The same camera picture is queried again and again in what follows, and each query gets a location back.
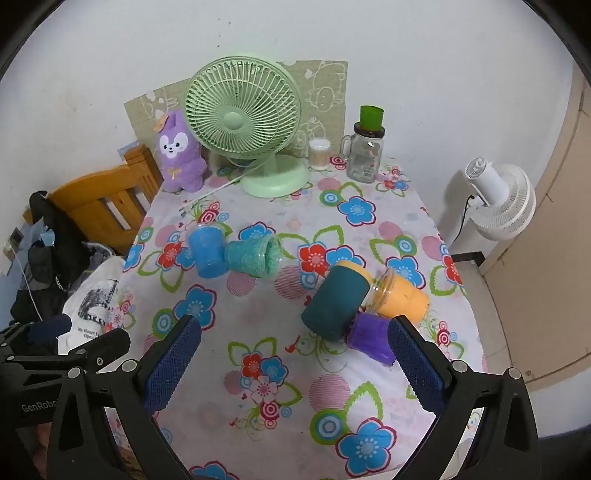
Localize clear cotton swab jar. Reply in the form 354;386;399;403
308;137;331;171

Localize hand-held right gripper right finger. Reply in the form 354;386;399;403
387;315;539;480

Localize dark clothes pile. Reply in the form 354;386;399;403
9;190;98;324

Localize blue cup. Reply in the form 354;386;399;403
187;224;228;278

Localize beige wooden door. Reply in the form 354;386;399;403
480;60;591;393

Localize glass mug jar with lid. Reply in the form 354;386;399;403
342;122;386;184

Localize white fan cable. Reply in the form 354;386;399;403
185;173;250;204

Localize white fan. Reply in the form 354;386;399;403
464;157;537;241

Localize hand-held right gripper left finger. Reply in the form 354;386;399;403
46;315;202;480

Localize purple cup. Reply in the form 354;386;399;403
346;313;397;367

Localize wall socket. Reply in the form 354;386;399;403
2;226;24;278

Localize purple plush toy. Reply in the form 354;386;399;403
154;110;207;193

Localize black power cable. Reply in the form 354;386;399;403
450;195;477;259

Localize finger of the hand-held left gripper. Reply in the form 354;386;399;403
0;315;73;347
9;328;132;371

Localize white printed cloth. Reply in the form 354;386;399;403
58;256;127;356

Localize green desk fan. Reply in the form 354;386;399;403
184;56;309;199

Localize teal green cup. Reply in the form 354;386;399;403
225;234;283;278

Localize dark teal cup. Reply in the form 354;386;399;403
301;261;371;342

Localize floral tablecloth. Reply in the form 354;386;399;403
99;154;490;480

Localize green translucent cup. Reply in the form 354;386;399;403
359;105;386;131

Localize orange cup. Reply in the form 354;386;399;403
362;267;431;324

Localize wooden chair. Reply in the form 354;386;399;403
46;144;164;256

